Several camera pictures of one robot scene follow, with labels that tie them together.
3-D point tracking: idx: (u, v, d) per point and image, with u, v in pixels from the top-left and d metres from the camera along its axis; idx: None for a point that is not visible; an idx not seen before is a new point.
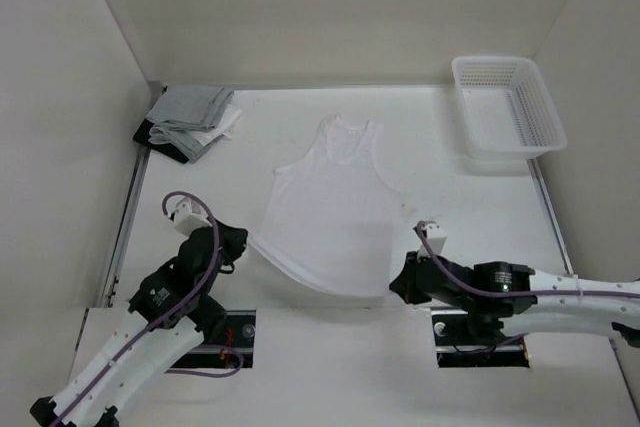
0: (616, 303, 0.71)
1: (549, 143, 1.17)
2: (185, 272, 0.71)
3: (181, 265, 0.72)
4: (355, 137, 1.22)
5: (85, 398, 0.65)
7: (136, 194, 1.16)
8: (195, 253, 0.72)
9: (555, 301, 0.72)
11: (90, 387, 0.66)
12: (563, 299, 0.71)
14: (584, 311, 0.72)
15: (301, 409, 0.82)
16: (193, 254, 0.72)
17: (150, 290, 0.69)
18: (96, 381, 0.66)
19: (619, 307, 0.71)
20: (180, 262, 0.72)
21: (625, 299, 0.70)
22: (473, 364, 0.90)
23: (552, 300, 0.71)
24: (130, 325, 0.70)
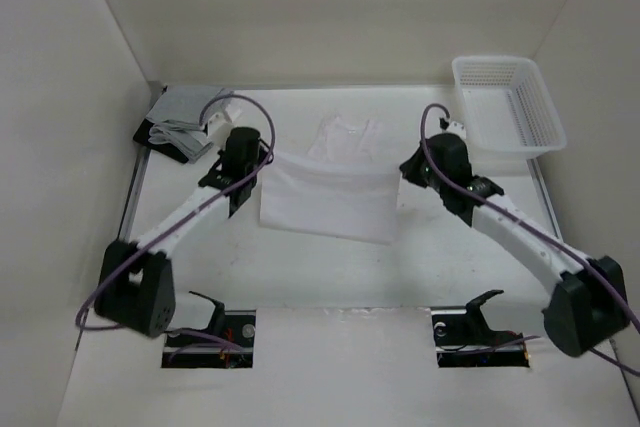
0: (541, 248, 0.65)
1: (549, 143, 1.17)
2: (237, 164, 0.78)
3: (230, 158, 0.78)
4: (355, 137, 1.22)
5: (172, 234, 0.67)
7: (135, 194, 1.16)
8: (243, 148, 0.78)
9: (494, 216, 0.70)
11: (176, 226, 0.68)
12: (501, 217, 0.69)
14: (510, 239, 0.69)
15: (302, 409, 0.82)
16: (240, 148, 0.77)
17: (216, 177, 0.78)
18: (184, 221, 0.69)
19: (540, 251, 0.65)
20: (228, 155, 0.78)
21: (553, 249, 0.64)
22: (472, 364, 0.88)
23: (492, 213, 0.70)
24: (207, 192, 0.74)
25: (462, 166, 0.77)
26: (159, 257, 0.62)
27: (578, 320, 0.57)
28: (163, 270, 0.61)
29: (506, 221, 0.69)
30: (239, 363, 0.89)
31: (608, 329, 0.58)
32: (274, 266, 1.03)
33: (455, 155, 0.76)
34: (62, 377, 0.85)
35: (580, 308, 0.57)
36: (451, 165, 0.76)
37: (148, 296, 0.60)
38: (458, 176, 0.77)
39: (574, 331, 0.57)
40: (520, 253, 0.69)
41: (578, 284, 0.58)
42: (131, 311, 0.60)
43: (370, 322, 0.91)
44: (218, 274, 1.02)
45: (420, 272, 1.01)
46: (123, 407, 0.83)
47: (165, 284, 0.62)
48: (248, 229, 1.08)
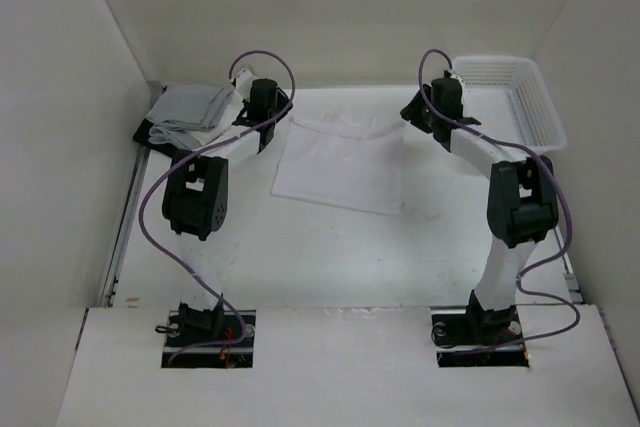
0: (491, 150, 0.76)
1: (549, 142, 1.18)
2: (260, 109, 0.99)
3: (254, 106, 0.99)
4: (356, 137, 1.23)
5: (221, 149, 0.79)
7: (136, 194, 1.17)
8: (264, 95, 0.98)
9: (466, 135, 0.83)
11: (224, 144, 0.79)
12: (469, 136, 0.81)
14: (473, 148, 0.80)
15: (302, 408, 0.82)
16: (263, 95, 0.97)
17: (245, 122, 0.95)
18: (229, 141, 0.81)
19: (491, 152, 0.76)
20: (253, 103, 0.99)
21: (500, 149, 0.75)
22: (472, 364, 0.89)
23: (464, 132, 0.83)
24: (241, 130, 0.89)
25: (454, 104, 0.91)
26: (219, 161, 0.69)
27: (504, 197, 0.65)
28: (223, 173, 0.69)
29: (471, 135, 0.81)
30: (240, 363, 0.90)
31: (537, 218, 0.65)
32: (273, 265, 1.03)
33: (450, 92, 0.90)
34: (62, 378, 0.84)
35: (507, 186, 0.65)
36: (445, 100, 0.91)
37: (212, 194, 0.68)
38: (450, 110, 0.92)
39: (503, 208, 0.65)
40: (481, 163, 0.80)
41: (510, 167, 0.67)
42: (197, 208, 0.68)
43: (370, 321, 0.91)
44: (218, 274, 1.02)
45: (420, 272, 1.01)
46: (123, 408, 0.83)
47: (223, 187, 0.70)
48: (248, 229, 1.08)
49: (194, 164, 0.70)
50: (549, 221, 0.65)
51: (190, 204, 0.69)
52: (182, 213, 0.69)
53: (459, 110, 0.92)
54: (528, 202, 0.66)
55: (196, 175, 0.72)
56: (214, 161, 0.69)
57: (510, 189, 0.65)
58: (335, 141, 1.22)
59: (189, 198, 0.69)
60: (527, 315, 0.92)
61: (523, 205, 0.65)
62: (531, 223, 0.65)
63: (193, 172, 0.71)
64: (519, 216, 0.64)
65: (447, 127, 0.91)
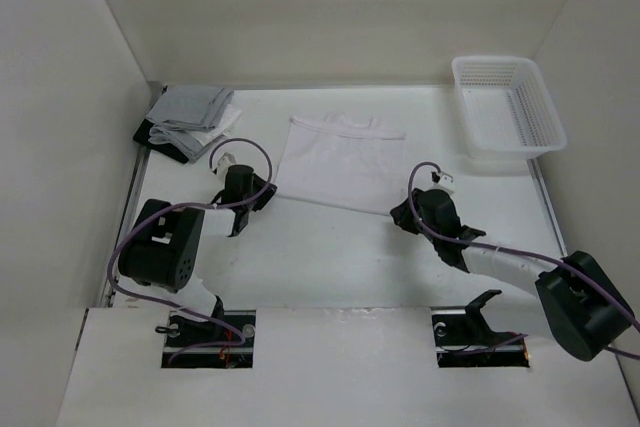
0: (522, 261, 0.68)
1: (549, 142, 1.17)
2: (234, 192, 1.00)
3: (229, 190, 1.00)
4: (356, 137, 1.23)
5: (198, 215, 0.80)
7: (136, 193, 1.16)
8: (240, 179, 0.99)
9: (480, 250, 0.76)
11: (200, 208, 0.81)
12: (485, 250, 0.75)
14: (493, 265, 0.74)
15: (301, 410, 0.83)
16: (237, 181, 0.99)
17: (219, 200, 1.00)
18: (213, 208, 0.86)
19: (521, 264, 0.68)
20: (228, 187, 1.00)
21: (532, 259, 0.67)
22: (473, 364, 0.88)
23: (478, 249, 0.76)
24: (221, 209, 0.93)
25: (450, 218, 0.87)
26: (191, 213, 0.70)
27: (569, 315, 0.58)
28: (195, 222, 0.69)
29: (486, 250, 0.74)
30: (240, 363, 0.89)
31: (611, 325, 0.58)
32: (274, 266, 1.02)
33: (444, 211, 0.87)
34: (62, 378, 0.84)
35: (568, 303, 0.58)
36: (442, 220, 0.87)
37: (181, 242, 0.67)
38: (448, 228, 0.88)
39: (575, 330, 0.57)
40: (512, 278, 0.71)
41: (556, 280, 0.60)
42: (160, 256, 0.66)
43: (369, 322, 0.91)
44: (218, 274, 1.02)
45: (420, 272, 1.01)
46: (124, 408, 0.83)
47: (193, 237, 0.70)
48: (247, 229, 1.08)
49: (165, 217, 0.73)
50: (626, 322, 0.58)
51: (153, 252, 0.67)
52: (142, 263, 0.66)
53: (456, 223, 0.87)
54: (592, 308, 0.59)
55: (165, 228, 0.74)
56: (186, 211, 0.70)
57: (572, 304, 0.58)
58: (335, 141, 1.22)
59: (151, 248, 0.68)
60: None
61: (592, 316, 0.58)
62: (608, 332, 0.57)
63: (163, 225, 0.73)
64: (593, 329, 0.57)
65: (452, 248, 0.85)
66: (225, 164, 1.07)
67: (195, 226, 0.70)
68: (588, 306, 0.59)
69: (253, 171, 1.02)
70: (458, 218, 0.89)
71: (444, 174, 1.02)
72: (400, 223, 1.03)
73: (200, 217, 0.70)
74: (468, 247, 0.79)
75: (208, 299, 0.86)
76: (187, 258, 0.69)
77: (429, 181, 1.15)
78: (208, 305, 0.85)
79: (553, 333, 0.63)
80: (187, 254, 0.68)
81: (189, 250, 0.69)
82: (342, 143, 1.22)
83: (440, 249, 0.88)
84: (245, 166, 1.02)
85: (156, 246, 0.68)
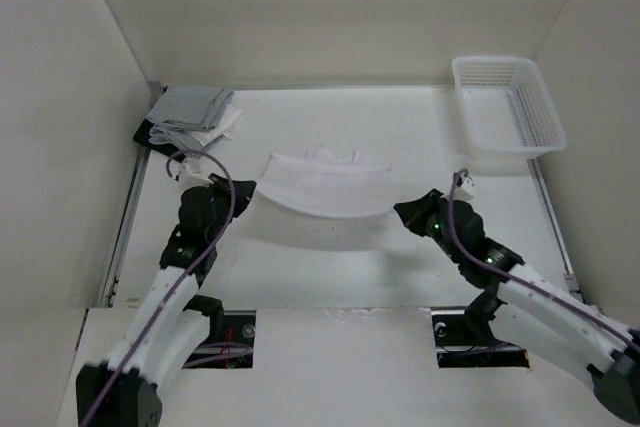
0: (581, 324, 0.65)
1: (549, 143, 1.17)
2: (195, 230, 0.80)
3: (186, 225, 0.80)
4: (343, 154, 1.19)
5: (143, 345, 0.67)
7: (136, 193, 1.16)
8: (197, 214, 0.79)
9: (522, 290, 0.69)
11: (145, 333, 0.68)
12: (532, 294, 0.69)
14: (542, 312, 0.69)
15: (302, 407, 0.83)
16: (194, 217, 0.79)
17: (177, 250, 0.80)
18: (153, 323, 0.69)
19: (581, 328, 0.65)
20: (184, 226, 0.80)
21: (594, 325, 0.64)
22: (473, 364, 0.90)
23: (521, 289, 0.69)
24: (171, 276, 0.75)
25: (479, 234, 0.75)
26: (131, 383, 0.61)
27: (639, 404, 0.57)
28: (138, 397, 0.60)
29: (536, 294, 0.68)
30: (241, 363, 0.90)
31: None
32: (274, 266, 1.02)
33: (474, 227, 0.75)
34: (62, 377, 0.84)
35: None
36: (469, 237, 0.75)
37: (132, 418, 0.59)
38: (476, 246, 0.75)
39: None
40: (555, 326, 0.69)
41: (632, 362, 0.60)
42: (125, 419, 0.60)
43: (369, 322, 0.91)
44: (218, 274, 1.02)
45: (420, 273, 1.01)
46: None
47: (147, 395, 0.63)
48: (247, 230, 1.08)
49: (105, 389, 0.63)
50: None
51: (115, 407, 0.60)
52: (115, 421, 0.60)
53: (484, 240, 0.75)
54: None
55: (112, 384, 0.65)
56: (127, 381, 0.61)
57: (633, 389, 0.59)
58: (324, 148, 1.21)
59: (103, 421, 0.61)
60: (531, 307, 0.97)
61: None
62: None
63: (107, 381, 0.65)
64: None
65: (483, 272, 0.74)
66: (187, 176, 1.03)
67: (141, 390, 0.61)
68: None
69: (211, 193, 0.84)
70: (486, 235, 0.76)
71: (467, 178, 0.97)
72: (407, 224, 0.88)
73: (142, 384, 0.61)
74: (507, 280, 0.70)
75: (196, 321, 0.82)
76: (150, 414, 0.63)
77: (433, 183, 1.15)
78: (197, 332, 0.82)
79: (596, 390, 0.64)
80: (145, 415, 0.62)
81: (147, 410, 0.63)
82: (330, 156, 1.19)
83: (464, 271, 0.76)
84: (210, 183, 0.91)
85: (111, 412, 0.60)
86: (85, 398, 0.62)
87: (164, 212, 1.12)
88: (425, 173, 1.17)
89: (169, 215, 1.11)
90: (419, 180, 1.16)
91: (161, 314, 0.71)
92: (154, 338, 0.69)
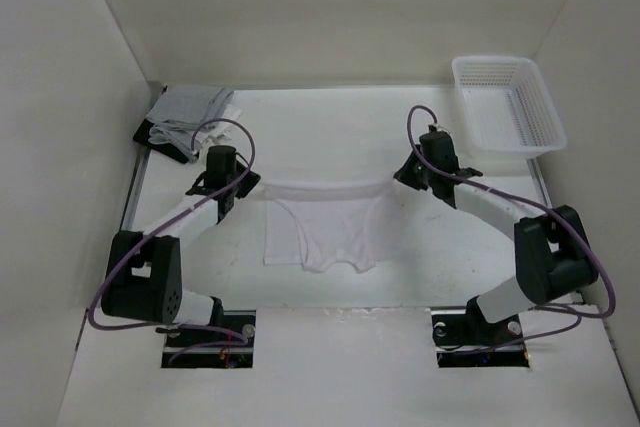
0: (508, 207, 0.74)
1: (549, 142, 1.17)
2: (219, 174, 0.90)
3: (213, 173, 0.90)
4: (343, 155, 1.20)
5: (172, 228, 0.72)
7: (136, 193, 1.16)
8: (223, 159, 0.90)
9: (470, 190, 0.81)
11: (176, 220, 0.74)
12: (476, 190, 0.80)
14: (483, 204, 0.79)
15: (302, 407, 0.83)
16: (221, 156, 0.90)
17: (201, 189, 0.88)
18: (182, 215, 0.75)
19: (507, 208, 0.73)
20: (210, 169, 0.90)
21: (518, 206, 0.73)
22: (473, 364, 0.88)
23: (470, 188, 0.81)
24: (196, 201, 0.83)
25: (447, 157, 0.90)
26: (169, 241, 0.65)
27: (542, 258, 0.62)
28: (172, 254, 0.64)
29: (478, 190, 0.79)
30: (240, 363, 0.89)
31: (576, 274, 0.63)
32: (274, 267, 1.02)
33: (441, 147, 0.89)
34: (62, 377, 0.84)
35: (539, 243, 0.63)
36: (438, 157, 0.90)
37: (160, 282, 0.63)
38: (445, 166, 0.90)
39: (535, 272, 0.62)
40: (495, 219, 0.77)
41: (533, 224, 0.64)
42: (142, 301, 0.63)
43: (369, 321, 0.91)
44: (218, 274, 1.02)
45: (420, 272, 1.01)
46: (125, 406, 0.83)
47: (175, 268, 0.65)
48: (247, 229, 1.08)
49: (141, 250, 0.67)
50: (586, 278, 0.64)
51: (132, 298, 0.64)
52: (125, 307, 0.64)
53: (454, 164, 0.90)
54: (562, 259, 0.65)
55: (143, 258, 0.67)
56: (163, 240, 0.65)
57: (543, 250, 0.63)
58: (324, 148, 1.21)
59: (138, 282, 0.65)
60: (527, 317, 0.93)
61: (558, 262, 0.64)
62: (564, 279, 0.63)
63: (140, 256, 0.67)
64: (555, 276, 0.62)
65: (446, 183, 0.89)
66: None
67: (174, 257, 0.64)
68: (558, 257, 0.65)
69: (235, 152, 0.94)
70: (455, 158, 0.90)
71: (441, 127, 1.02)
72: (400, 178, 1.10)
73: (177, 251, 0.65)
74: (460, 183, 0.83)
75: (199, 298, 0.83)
76: (173, 293, 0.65)
77: None
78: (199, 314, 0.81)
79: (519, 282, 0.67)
80: (173, 280, 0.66)
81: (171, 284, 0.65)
82: (330, 157, 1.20)
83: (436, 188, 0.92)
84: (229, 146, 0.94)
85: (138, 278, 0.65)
86: (121, 248, 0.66)
87: (164, 212, 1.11)
88: None
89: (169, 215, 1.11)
90: None
91: (189, 214, 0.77)
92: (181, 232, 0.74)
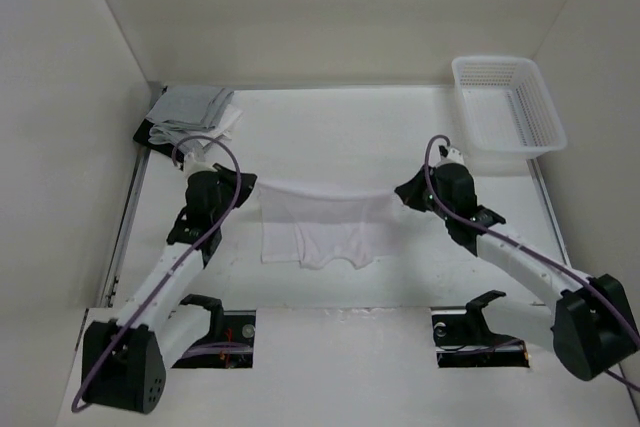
0: (542, 270, 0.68)
1: (549, 142, 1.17)
2: (201, 212, 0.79)
3: (194, 209, 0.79)
4: (342, 156, 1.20)
5: (151, 306, 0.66)
7: (136, 193, 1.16)
8: (203, 197, 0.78)
9: (496, 242, 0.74)
11: (154, 294, 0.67)
12: (503, 244, 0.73)
14: (510, 263, 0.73)
15: (302, 407, 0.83)
16: (202, 196, 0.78)
17: (184, 229, 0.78)
18: (161, 287, 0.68)
19: (540, 273, 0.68)
20: (191, 206, 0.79)
21: (554, 272, 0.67)
22: (472, 364, 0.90)
23: (494, 240, 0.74)
24: (177, 250, 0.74)
25: (468, 197, 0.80)
26: (143, 335, 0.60)
27: (584, 338, 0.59)
28: (148, 347, 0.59)
29: (507, 247, 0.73)
30: (240, 363, 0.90)
31: (615, 348, 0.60)
32: (274, 267, 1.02)
33: (462, 187, 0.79)
34: (62, 377, 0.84)
35: (584, 322, 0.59)
36: (458, 197, 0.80)
37: (138, 379, 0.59)
38: (464, 207, 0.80)
39: (582, 350, 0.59)
40: (524, 278, 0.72)
41: (578, 301, 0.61)
42: (124, 393, 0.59)
43: (369, 322, 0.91)
44: (218, 274, 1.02)
45: (420, 272, 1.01)
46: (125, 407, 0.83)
47: (153, 359, 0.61)
48: (247, 229, 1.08)
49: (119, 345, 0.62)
50: (628, 348, 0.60)
51: (114, 389, 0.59)
52: (107, 399, 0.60)
53: (474, 204, 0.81)
54: (602, 330, 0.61)
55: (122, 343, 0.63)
56: (138, 334, 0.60)
57: (589, 329, 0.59)
58: (324, 148, 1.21)
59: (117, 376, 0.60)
60: None
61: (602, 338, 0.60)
62: (607, 357, 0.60)
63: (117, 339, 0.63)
64: (597, 355, 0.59)
65: (465, 228, 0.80)
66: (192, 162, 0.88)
67: (149, 351, 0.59)
68: (599, 329, 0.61)
69: (215, 179, 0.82)
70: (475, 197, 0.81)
71: (453, 147, 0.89)
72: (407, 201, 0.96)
73: (152, 338, 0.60)
74: (485, 235, 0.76)
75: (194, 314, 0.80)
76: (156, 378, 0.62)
77: None
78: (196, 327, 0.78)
79: (557, 350, 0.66)
80: (155, 370, 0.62)
81: (152, 377, 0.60)
82: (330, 158, 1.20)
83: (451, 228, 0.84)
84: (208, 174, 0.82)
85: (117, 371, 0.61)
86: (96, 345, 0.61)
87: (164, 212, 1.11)
88: None
89: (169, 215, 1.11)
90: None
91: (168, 281, 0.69)
92: (163, 305, 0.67)
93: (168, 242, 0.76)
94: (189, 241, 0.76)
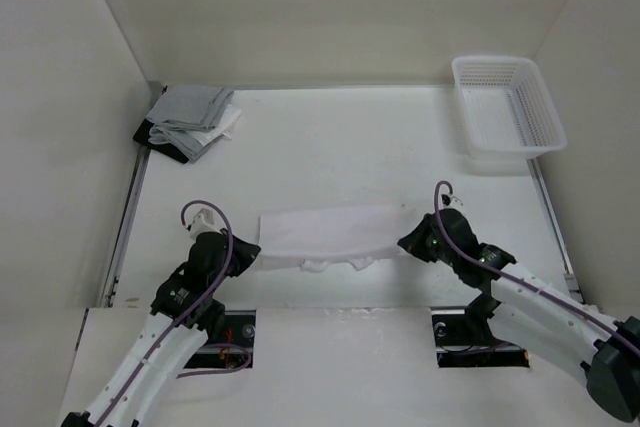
0: (570, 318, 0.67)
1: (549, 143, 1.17)
2: (196, 271, 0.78)
3: (192, 268, 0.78)
4: (342, 156, 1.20)
5: (121, 400, 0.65)
7: (136, 193, 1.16)
8: (206, 256, 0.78)
9: (513, 287, 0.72)
11: (125, 387, 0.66)
12: (521, 289, 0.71)
14: (529, 308, 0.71)
15: (302, 408, 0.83)
16: (203, 255, 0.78)
17: (170, 291, 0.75)
18: (133, 378, 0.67)
19: (567, 320, 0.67)
20: (190, 264, 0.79)
21: (581, 319, 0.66)
22: (473, 364, 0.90)
23: (511, 284, 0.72)
24: (159, 324, 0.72)
25: (467, 238, 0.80)
26: None
27: (624, 390, 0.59)
28: None
29: (525, 292, 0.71)
30: (239, 363, 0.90)
31: None
32: (274, 267, 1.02)
33: (461, 229, 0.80)
34: (62, 377, 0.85)
35: (621, 375, 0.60)
36: (459, 239, 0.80)
37: None
38: (468, 248, 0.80)
39: (621, 399, 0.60)
40: (544, 324, 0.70)
41: (611, 355, 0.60)
42: None
43: (369, 321, 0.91)
44: None
45: (420, 272, 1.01)
46: None
47: None
48: (247, 229, 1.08)
49: None
50: None
51: None
52: None
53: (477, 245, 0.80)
54: None
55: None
56: None
57: (626, 380, 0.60)
58: (324, 147, 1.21)
59: None
60: None
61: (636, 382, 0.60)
62: None
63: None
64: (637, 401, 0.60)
65: (475, 269, 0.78)
66: (200, 224, 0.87)
67: None
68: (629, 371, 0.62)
69: (223, 242, 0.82)
70: (475, 237, 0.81)
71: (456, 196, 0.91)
72: (410, 250, 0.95)
73: None
74: (500, 279, 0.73)
75: (191, 336, 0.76)
76: None
77: (433, 183, 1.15)
78: (190, 349, 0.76)
79: (590, 392, 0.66)
80: None
81: None
82: (330, 158, 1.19)
83: (461, 272, 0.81)
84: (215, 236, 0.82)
85: None
86: None
87: (164, 212, 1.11)
88: (425, 172, 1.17)
89: (168, 214, 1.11)
90: (419, 180, 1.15)
91: (142, 369, 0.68)
92: (134, 398, 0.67)
93: (152, 311, 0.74)
94: (173, 313, 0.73)
